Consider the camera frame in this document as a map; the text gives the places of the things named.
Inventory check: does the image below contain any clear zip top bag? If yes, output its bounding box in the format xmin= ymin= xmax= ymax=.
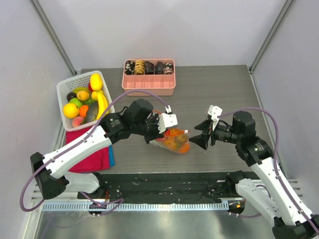
xmin=151 ymin=110 xmax=191 ymax=155

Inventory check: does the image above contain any dark grey eggplant toy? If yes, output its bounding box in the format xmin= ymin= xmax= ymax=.
xmin=85 ymin=102 xmax=99 ymax=123

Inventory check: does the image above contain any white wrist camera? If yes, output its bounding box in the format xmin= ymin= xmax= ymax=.
xmin=207 ymin=105 xmax=222 ymax=130
xmin=158 ymin=106 xmax=178 ymax=133

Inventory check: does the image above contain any black floral sushi roll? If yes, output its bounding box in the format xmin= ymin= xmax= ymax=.
xmin=124 ymin=60 xmax=135 ymax=75

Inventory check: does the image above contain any green apple toy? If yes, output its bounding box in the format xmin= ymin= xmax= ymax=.
xmin=69 ymin=98 xmax=84 ymax=108

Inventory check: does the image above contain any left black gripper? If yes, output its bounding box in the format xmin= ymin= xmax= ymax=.
xmin=132 ymin=114 xmax=167 ymax=144

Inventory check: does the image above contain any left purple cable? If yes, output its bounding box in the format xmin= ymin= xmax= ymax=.
xmin=19 ymin=90 xmax=172 ymax=217

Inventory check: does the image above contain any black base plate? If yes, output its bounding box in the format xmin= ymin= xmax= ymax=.
xmin=77 ymin=171 xmax=260 ymax=204

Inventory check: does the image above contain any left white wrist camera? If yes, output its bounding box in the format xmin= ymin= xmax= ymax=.
xmin=158 ymin=106 xmax=178 ymax=133

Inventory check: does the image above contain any pineapple toy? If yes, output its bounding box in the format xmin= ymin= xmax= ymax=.
xmin=158 ymin=128 xmax=188 ymax=151

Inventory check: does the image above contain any dark plum toy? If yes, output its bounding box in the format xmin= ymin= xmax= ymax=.
xmin=66 ymin=92 xmax=77 ymax=101

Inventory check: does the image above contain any yellow mango toy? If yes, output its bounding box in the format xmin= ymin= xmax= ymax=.
xmin=90 ymin=73 xmax=103 ymax=91

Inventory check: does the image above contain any yellow brown sushi roll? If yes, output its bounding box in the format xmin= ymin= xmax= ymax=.
xmin=135 ymin=59 xmax=145 ymax=75

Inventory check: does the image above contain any yellow banana toy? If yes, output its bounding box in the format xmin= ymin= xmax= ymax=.
xmin=96 ymin=91 xmax=108 ymax=120

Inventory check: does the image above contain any blue folded cloth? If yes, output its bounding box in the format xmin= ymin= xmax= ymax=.
xmin=108 ymin=146 xmax=115 ymax=167

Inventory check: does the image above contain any black pink floral roll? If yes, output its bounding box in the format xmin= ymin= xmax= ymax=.
xmin=163 ymin=62 xmax=174 ymax=75

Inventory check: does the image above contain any pink divided tray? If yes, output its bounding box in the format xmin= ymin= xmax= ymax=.
xmin=122 ymin=58 xmax=176 ymax=96

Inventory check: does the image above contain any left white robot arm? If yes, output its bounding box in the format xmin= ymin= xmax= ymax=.
xmin=30 ymin=99 xmax=166 ymax=200

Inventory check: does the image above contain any white slotted cable duct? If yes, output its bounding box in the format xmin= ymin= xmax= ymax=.
xmin=42 ymin=201 xmax=229 ymax=212

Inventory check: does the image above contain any dark purple sushi roll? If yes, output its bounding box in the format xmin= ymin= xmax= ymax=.
xmin=145 ymin=61 xmax=155 ymax=75

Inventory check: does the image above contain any magenta folded cloth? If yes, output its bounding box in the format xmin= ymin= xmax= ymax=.
xmin=66 ymin=127 xmax=110 ymax=173

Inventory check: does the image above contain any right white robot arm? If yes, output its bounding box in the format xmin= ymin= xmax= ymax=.
xmin=189 ymin=106 xmax=319 ymax=239

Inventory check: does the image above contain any yellow lemon toy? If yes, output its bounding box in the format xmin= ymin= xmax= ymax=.
xmin=63 ymin=103 xmax=79 ymax=119

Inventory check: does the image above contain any peach toy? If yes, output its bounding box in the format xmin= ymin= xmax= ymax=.
xmin=72 ymin=116 xmax=85 ymax=128

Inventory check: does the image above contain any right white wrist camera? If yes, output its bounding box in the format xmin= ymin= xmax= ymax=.
xmin=207 ymin=105 xmax=222 ymax=130

